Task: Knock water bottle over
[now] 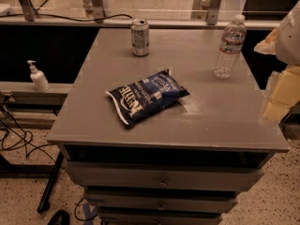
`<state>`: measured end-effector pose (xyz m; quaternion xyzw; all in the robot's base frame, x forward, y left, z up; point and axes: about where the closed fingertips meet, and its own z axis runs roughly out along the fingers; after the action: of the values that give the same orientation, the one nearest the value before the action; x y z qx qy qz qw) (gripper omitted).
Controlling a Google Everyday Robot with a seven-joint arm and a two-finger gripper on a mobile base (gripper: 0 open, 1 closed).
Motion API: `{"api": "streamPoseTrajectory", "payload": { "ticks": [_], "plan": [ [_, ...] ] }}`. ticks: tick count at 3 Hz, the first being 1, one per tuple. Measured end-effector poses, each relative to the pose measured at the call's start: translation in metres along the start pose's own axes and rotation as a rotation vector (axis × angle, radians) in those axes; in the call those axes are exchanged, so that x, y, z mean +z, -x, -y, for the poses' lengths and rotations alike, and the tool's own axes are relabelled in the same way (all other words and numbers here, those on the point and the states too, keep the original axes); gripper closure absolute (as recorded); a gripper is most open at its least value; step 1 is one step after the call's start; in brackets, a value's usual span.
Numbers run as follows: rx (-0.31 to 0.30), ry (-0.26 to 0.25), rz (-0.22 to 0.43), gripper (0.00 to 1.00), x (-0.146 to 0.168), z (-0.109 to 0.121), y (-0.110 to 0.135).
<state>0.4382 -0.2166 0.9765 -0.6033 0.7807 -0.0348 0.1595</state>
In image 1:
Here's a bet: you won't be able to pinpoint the black cable on ledge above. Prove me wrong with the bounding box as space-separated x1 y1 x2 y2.
0 13 133 23

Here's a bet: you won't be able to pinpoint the white pump dispenser bottle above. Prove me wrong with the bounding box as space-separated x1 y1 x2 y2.
27 60 50 92

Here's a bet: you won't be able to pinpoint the metal frame post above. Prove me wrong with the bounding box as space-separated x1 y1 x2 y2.
206 0 221 25
91 0 105 23
19 0 37 22

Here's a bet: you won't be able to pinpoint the metal frame post middle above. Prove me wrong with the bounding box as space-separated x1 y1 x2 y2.
91 0 105 23

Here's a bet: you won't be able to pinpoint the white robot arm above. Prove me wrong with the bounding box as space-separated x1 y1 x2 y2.
254 1 300 123

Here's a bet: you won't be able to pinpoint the metal frame post left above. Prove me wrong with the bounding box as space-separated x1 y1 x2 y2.
19 0 37 22

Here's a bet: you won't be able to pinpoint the black shoe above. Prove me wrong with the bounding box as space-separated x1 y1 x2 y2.
47 210 70 225

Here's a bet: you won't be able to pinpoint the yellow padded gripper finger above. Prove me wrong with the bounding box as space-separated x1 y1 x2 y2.
261 65 300 124

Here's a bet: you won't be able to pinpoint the clear plastic water bottle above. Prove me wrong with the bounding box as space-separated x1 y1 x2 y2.
214 14 247 80

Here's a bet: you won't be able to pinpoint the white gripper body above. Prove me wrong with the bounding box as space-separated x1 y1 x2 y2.
254 27 278 55

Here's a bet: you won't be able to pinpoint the black table leg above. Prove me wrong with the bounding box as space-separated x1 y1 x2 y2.
37 153 64 214

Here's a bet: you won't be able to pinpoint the black floor cables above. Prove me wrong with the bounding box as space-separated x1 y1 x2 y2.
0 103 57 162

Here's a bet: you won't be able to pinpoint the grey drawer cabinet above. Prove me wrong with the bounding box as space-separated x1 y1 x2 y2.
49 28 289 225

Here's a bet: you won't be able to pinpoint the blue chip bag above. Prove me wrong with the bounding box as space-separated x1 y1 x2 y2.
106 69 189 128

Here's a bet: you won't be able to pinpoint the metal frame post right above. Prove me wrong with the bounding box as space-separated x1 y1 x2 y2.
206 0 221 25

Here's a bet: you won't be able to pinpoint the silver soda can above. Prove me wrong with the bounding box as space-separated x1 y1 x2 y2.
130 19 149 56

